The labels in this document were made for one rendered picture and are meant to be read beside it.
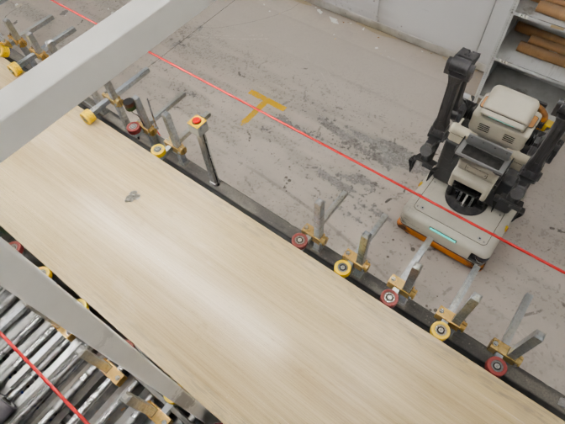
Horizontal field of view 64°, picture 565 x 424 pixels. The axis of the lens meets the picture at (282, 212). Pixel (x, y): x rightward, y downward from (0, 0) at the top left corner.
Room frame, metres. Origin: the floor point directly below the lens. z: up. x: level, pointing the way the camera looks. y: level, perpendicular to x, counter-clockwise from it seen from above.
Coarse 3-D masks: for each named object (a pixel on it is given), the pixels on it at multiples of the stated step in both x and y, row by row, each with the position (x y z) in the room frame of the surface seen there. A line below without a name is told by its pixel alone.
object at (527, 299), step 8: (528, 296) 0.67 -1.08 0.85; (520, 304) 0.65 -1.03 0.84; (528, 304) 0.64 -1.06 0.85; (520, 312) 0.61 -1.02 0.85; (512, 320) 0.58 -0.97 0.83; (520, 320) 0.57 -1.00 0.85; (512, 328) 0.54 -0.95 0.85; (504, 336) 0.51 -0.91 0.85; (512, 336) 0.51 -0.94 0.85; (496, 352) 0.44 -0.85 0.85
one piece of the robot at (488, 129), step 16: (480, 128) 1.44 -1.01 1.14; (496, 128) 1.39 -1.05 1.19; (528, 128) 1.34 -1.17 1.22; (496, 144) 1.38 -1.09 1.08; (512, 144) 1.33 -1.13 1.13; (528, 144) 1.29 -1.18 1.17; (464, 160) 1.45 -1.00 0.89; (464, 176) 1.40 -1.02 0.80; (480, 176) 1.38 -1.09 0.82; (496, 176) 1.33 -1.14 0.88; (480, 192) 1.32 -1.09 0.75
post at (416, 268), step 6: (414, 264) 0.77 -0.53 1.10; (420, 264) 0.77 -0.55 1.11; (414, 270) 0.75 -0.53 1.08; (420, 270) 0.75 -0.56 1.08; (408, 276) 0.76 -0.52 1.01; (414, 276) 0.75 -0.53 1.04; (408, 282) 0.76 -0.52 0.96; (414, 282) 0.74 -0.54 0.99; (408, 288) 0.75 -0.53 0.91; (402, 300) 0.75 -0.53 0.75
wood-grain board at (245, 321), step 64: (0, 64) 2.62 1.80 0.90; (64, 128) 1.96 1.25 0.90; (0, 192) 1.53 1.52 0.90; (64, 192) 1.48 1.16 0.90; (128, 192) 1.44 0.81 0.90; (192, 192) 1.40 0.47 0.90; (64, 256) 1.09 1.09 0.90; (128, 256) 1.05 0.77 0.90; (192, 256) 1.02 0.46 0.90; (256, 256) 0.99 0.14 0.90; (128, 320) 0.73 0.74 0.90; (192, 320) 0.70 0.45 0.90; (256, 320) 0.67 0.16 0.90; (320, 320) 0.64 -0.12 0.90; (384, 320) 0.61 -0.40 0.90; (192, 384) 0.42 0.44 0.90; (256, 384) 0.40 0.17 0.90; (320, 384) 0.37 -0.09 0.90; (384, 384) 0.35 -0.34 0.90; (448, 384) 0.32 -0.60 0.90
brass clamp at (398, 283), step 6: (396, 276) 0.83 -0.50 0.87; (390, 282) 0.80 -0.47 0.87; (396, 282) 0.80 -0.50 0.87; (402, 282) 0.79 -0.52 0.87; (390, 288) 0.79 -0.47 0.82; (402, 288) 0.77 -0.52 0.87; (414, 288) 0.76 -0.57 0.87; (402, 294) 0.75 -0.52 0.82; (408, 294) 0.73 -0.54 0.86; (414, 294) 0.73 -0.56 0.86
